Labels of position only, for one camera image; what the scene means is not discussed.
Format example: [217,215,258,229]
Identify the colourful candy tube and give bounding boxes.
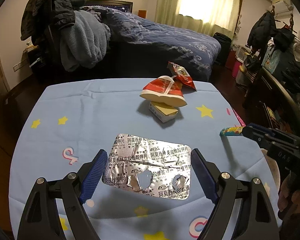
[219,126,243,137]

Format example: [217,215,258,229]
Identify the silver pill blister pack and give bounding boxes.
[102,133,191,200]

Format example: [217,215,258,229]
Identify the red snack wrapper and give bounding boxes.
[167,62,197,90]

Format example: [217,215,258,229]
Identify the white round trash bin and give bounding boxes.
[261,148,281,193]

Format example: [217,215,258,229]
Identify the person's right hand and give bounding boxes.
[277,173,300,221]

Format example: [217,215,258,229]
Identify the dark wooden sideboard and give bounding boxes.
[243,63,300,136]

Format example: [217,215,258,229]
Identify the light blue patterned table cloth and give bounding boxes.
[8,79,278,239]

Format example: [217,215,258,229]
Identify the pink storage bin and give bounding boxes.
[232,59,243,78]

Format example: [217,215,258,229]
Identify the pile of dark clothes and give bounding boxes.
[244,11,300,82]

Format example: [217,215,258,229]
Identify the small yellow white box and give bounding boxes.
[149,101,179,123]

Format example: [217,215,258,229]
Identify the black suitcase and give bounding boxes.
[213,33,232,66]

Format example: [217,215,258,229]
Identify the grey blue fleece blanket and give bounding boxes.
[59,10,110,72]

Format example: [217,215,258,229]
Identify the bed with blue duvet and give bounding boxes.
[82,5,221,82]

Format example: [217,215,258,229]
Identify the white air conditioner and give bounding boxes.
[272,0,294,14]

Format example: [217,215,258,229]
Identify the pale window curtain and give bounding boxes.
[155,0,242,38]

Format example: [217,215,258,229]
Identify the dark jacket on chair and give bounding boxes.
[20,0,87,47]

